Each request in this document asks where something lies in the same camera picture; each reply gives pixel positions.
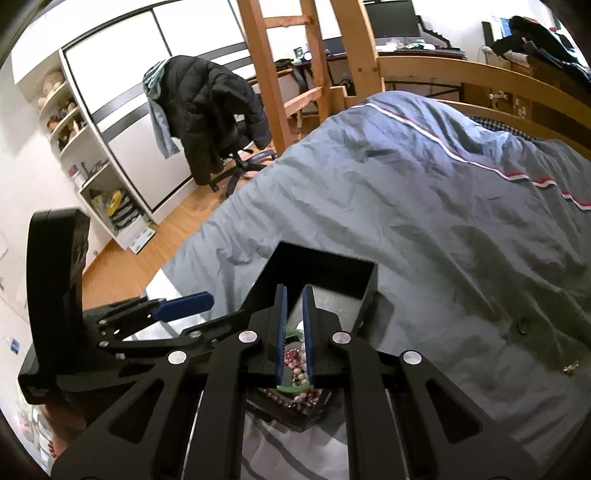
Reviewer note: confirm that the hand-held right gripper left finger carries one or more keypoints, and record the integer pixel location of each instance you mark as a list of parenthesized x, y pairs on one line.
[(280, 332)]

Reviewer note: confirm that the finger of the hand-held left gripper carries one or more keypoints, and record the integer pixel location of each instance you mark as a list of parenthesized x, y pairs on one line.
[(184, 304), (203, 330)]

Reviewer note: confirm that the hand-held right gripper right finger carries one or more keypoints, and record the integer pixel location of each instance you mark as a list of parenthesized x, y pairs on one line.
[(308, 332)]

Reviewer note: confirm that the green jade bangle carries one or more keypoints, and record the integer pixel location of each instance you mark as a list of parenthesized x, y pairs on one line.
[(291, 388)]

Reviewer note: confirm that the black box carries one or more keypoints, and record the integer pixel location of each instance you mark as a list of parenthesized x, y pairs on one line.
[(323, 272)]

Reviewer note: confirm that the small gold jewelry piece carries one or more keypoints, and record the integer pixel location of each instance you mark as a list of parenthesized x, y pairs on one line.
[(571, 367)]

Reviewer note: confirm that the person's left hand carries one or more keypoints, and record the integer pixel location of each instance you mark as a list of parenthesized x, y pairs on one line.
[(64, 415)]

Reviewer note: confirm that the white bathroom scale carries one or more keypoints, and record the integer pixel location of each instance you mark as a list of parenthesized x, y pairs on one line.
[(142, 241)]

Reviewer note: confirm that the yellow item on shelf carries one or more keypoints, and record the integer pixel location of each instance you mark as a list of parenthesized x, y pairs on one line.
[(114, 204)]

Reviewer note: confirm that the white shelf unit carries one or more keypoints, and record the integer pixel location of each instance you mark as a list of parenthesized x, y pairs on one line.
[(99, 184)]

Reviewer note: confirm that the black office chair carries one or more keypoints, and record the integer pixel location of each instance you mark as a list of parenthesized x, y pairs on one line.
[(240, 167)]

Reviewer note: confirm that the white wardrobe with black stripes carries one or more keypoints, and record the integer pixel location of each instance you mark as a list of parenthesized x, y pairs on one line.
[(134, 152)]

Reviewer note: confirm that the grey blue striped duvet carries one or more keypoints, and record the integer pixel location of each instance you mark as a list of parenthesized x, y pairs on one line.
[(415, 194)]

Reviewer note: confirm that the light blue shirt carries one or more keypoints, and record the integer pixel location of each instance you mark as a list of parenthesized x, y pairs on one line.
[(159, 120)]

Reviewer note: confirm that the plush toys on shelf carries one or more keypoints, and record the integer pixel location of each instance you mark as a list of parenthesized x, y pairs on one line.
[(53, 99)]

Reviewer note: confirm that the black puffer jacket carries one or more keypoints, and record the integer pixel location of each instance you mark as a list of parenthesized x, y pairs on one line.
[(207, 110)]

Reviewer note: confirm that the wooden ladder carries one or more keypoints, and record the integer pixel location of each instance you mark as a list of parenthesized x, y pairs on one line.
[(265, 69)]

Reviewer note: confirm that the checked bed sheet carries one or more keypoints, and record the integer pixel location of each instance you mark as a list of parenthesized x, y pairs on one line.
[(503, 125)]

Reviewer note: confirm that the dark desk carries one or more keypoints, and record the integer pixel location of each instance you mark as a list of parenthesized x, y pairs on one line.
[(415, 53)]

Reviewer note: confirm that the wooden dresser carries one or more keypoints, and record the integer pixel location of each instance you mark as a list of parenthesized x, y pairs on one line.
[(508, 99)]

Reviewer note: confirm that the black computer monitor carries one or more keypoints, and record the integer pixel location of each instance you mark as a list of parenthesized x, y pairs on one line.
[(392, 18)]

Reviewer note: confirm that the pile of dark clothes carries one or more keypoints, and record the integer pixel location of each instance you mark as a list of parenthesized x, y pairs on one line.
[(535, 44)]

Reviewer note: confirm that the wooden bunk bed frame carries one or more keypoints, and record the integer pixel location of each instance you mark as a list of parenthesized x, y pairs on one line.
[(360, 46)]

